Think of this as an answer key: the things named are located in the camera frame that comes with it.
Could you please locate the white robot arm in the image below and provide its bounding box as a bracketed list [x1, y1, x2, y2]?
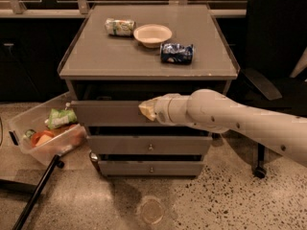
[139, 89, 307, 166]

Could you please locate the blue crushed soda can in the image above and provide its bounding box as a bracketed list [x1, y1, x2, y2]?
[160, 43, 194, 64]

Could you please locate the green snack bag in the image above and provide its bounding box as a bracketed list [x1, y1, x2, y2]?
[45, 108, 77, 129]

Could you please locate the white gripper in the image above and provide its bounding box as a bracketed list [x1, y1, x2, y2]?
[138, 94, 191, 127]

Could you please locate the grey bottom drawer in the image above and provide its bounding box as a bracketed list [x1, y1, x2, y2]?
[98, 161, 203, 176]

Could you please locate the grey top drawer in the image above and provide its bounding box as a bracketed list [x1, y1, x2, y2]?
[71, 101, 160, 127]

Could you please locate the orange bowl in bin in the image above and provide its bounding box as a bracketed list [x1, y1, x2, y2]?
[31, 130, 55, 148]

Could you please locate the clear plastic storage bin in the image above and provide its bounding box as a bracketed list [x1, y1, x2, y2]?
[9, 93, 86, 166]

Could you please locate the grey drawer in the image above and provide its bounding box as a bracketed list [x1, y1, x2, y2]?
[88, 135, 212, 155]
[98, 161, 203, 176]
[71, 101, 160, 127]

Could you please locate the grey middle drawer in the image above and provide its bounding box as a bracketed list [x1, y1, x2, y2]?
[88, 135, 212, 155]

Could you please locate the black office chair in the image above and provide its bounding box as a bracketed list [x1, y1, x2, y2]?
[217, 0, 307, 179]

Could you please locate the green crushed soda can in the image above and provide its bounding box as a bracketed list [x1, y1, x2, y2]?
[105, 18, 136, 36]

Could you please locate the beige paper bowl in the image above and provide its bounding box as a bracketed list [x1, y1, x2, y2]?
[133, 24, 173, 48]

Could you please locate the grey drawer cabinet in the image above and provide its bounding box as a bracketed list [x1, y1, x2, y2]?
[59, 5, 239, 163]

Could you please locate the black chair leg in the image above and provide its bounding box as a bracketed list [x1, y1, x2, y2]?
[0, 155, 64, 230]

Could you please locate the round floor drain cover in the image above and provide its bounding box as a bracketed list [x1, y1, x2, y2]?
[138, 196, 165, 225]

